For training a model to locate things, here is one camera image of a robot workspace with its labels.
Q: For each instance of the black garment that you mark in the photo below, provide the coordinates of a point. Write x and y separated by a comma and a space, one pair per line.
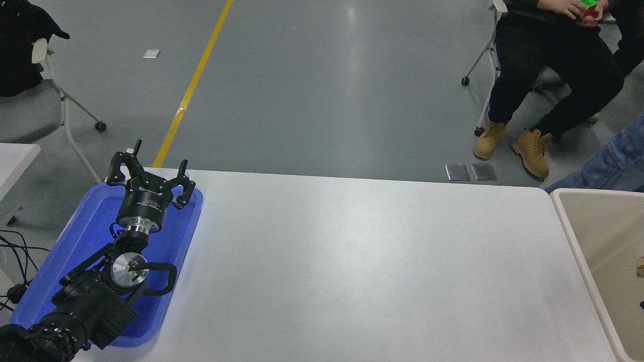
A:
20, 45

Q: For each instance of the small white side table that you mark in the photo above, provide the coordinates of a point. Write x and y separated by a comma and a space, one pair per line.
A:
12, 161

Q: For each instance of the blue plastic tray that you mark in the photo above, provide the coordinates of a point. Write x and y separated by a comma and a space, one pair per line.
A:
75, 241

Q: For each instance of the person's hand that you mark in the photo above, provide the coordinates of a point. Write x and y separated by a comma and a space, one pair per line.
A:
598, 19
563, 6

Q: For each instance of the white rolling chair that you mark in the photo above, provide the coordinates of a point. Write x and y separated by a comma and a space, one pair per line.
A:
499, 5

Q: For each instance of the colourful puzzle cube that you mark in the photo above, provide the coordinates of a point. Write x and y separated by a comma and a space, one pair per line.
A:
591, 10

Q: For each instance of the tan paper ball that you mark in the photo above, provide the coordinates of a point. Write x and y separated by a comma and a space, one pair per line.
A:
641, 266

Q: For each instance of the large pale bin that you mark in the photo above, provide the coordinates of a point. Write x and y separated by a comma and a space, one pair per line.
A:
604, 241

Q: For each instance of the person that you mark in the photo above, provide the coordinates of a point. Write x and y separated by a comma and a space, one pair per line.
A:
528, 60
631, 35
614, 166

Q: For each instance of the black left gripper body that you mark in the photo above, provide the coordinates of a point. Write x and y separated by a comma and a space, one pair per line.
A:
145, 203

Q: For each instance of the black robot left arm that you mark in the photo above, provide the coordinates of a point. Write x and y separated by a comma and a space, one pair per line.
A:
95, 301

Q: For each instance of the silver floor plate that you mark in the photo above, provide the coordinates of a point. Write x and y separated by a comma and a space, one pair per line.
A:
483, 172
457, 172

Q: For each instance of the grey chair with white frame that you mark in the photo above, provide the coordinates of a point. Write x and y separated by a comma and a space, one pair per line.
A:
25, 110

